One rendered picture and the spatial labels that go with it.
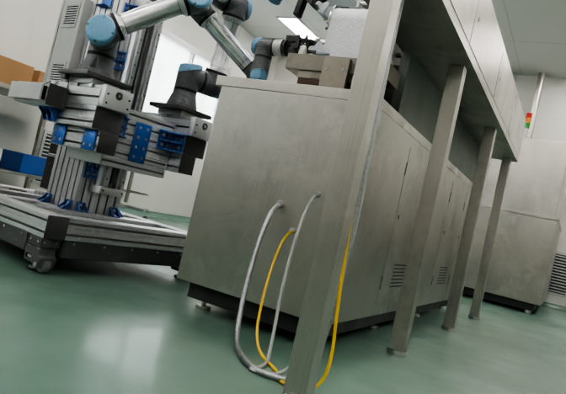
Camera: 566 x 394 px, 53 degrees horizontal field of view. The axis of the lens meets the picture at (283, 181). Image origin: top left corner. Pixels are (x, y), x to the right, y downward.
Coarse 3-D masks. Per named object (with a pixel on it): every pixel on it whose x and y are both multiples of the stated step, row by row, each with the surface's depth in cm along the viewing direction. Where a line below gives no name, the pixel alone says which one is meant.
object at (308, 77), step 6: (300, 72) 214; (306, 72) 213; (312, 72) 211; (318, 72) 210; (300, 78) 214; (306, 78) 212; (312, 78) 211; (318, 78) 210; (348, 78) 205; (312, 84) 211; (348, 84) 204
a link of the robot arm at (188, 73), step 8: (184, 64) 278; (192, 64) 278; (184, 72) 277; (192, 72) 278; (200, 72) 281; (176, 80) 279; (184, 80) 277; (192, 80) 278; (200, 80) 280; (192, 88) 278; (200, 88) 283
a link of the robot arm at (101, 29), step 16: (160, 0) 233; (176, 0) 232; (192, 0) 231; (208, 0) 233; (96, 16) 224; (112, 16) 227; (128, 16) 229; (144, 16) 230; (160, 16) 232; (176, 16) 237; (96, 32) 224; (112, 32) 225; (128, 32) 231
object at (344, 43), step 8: (328, 32) 232; (336, 32) 230; (344, 32) 229; (352, 32) 227; (360, 32) 226; (328, 40) 231; (336, 40) 230; (344, 40) 228; (352, 40) 227; (360, 40) 225; (328, 48) 231; (336, 48) 229; (344, 48) 228; (352, 48) 226; (344, 56) 227; (352, 56) 226
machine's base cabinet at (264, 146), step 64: (256, 128) 211; (320, 128) 199; (384, 128) 204; (256, 192) 207; (320, 192) 195; (384, 192) 217; (448, 192) 318; (192, 256) 215; (384, 256) 232; (448, 256) 351; (384, 320) 265
